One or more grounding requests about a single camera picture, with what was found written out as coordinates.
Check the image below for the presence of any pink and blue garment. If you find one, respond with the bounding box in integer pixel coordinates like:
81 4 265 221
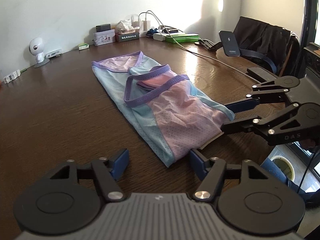
92 51 235 167

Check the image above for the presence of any black chair with jacket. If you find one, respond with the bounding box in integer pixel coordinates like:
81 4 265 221
233 16 300 76

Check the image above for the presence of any black power bank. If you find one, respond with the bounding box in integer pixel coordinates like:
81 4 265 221
219 30 241 57

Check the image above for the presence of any green flat box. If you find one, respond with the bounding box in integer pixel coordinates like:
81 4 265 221
165 34 200 43

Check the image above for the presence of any white power strip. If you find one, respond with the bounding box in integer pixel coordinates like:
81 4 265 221
152 33 170 42

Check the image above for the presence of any white small device box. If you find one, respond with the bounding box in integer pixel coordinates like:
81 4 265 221
45 49 62 59

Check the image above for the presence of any white floral tin box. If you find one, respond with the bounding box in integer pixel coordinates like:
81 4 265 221
93 29 116 46

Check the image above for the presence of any white multi plug adapter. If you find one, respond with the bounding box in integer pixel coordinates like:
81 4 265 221
4 69 21 84

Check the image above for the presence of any red tissue box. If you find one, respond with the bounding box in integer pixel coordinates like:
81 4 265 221
115 20 140 42

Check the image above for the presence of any black small box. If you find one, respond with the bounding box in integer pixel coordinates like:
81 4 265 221
95 23 111 32

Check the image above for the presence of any white wall charger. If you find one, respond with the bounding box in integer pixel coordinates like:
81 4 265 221
142 20 151 31

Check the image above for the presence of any white round security camera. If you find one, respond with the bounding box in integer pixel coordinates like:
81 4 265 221
29 37 50 68

